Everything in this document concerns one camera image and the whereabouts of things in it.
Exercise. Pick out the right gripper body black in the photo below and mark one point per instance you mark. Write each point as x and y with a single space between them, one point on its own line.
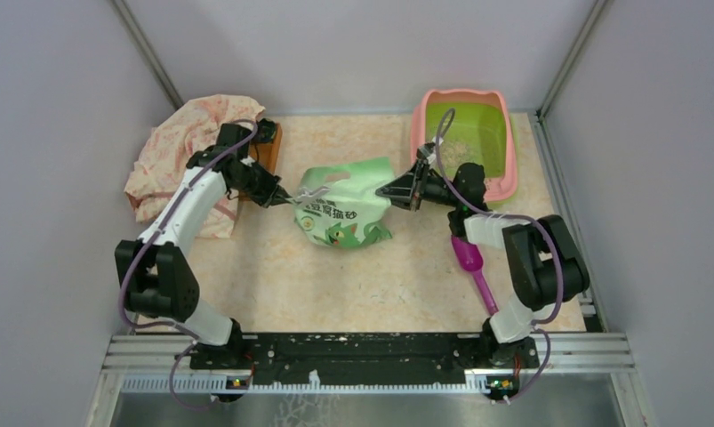
432 191

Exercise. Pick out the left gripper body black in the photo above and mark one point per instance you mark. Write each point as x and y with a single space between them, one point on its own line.
257 181

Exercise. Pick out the green cat litter bag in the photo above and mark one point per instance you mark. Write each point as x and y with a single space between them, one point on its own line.
350 216

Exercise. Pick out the magenta plastic litter scoop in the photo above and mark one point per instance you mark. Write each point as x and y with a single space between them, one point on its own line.
471 261

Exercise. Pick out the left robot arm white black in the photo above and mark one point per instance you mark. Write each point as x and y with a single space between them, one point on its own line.
155 279

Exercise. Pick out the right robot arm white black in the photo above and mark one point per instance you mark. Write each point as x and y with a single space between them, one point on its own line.
546 269

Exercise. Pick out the pink and green litter box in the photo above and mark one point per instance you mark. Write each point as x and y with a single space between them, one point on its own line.
481 133

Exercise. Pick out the dark patterned rolled fabric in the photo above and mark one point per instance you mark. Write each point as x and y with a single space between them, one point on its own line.
266 131

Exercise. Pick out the pink patterned crumpled cloth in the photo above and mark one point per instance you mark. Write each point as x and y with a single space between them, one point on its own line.
161 164

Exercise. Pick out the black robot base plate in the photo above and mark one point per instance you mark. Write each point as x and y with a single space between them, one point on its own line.
365 359

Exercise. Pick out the white slotted cable duct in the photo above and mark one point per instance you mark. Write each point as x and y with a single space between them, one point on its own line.
221 384

